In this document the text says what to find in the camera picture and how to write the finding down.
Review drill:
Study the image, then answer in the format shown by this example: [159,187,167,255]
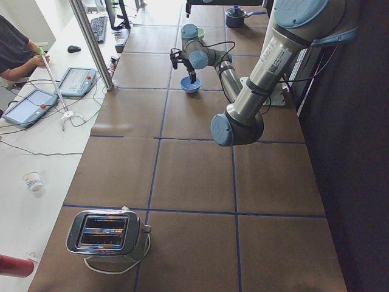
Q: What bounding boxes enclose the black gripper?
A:
[181,2,196,84]

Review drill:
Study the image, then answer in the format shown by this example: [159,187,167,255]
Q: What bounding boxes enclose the blue bowl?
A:
[180,76,202,94]

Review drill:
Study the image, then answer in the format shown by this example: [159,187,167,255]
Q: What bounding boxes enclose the green bowl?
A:
[197,27,205,40]

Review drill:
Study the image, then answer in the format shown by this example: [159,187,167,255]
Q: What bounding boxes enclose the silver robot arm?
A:
[178,1,360,146]

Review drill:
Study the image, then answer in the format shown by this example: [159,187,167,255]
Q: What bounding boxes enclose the blue saucepan with glass lid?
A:
[225,5,266,28]

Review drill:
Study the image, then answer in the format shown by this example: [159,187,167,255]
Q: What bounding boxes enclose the black monitor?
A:
[105,0,131,31]

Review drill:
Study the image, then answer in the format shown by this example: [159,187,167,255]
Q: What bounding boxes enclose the black keyboard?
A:
[90,16,107,44]

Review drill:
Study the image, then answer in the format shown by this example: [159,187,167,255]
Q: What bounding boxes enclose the black computer mouse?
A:
[67,45,81,54]

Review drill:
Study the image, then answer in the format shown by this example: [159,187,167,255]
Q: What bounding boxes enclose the far teach pendant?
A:
[58,68,96,99]

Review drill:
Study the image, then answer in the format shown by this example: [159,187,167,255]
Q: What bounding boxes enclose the teach pendant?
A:
[58,68,96,99]
[2,89,58,128]

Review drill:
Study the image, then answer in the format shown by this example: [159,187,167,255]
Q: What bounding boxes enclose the person in dark shirt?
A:
[1,15,45,82]

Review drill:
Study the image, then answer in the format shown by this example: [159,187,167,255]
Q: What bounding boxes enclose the near teach pendant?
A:
[2,89,58,128]

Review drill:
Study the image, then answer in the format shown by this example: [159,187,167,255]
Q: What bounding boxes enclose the paper cup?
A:
[22,172,44,192]

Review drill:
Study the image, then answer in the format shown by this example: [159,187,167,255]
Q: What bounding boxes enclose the silver toaster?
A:
[66,209,151,263]

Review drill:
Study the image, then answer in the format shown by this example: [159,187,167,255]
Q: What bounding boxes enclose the red bottle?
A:
[1,255,35,278]

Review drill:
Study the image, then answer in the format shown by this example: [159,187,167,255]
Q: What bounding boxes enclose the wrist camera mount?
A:
[170,48,184,70]

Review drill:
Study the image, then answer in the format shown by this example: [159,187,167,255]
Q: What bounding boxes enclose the aluminium frame post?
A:
[69,0,114,91]

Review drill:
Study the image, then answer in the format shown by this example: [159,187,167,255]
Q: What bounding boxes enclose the white pedestal column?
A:
[239,77,289,106]

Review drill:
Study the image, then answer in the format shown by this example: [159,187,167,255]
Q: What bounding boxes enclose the green handled grabber stick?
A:
[37,47,86,131]

